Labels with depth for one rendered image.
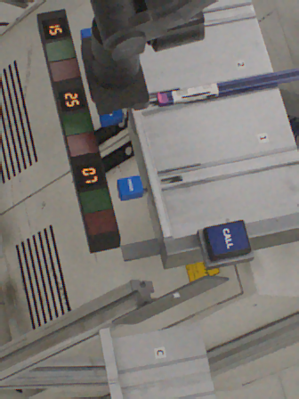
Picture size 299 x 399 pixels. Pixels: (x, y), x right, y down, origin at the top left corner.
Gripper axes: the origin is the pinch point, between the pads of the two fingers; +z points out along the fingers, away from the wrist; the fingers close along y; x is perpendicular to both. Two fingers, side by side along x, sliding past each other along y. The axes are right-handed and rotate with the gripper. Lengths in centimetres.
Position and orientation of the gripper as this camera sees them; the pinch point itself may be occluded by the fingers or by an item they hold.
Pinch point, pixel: (113, 101)
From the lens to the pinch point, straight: 140.3
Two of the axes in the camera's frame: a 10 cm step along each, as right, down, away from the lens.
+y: -2.2, -9.2, 3.3
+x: -9.7, 1.9, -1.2
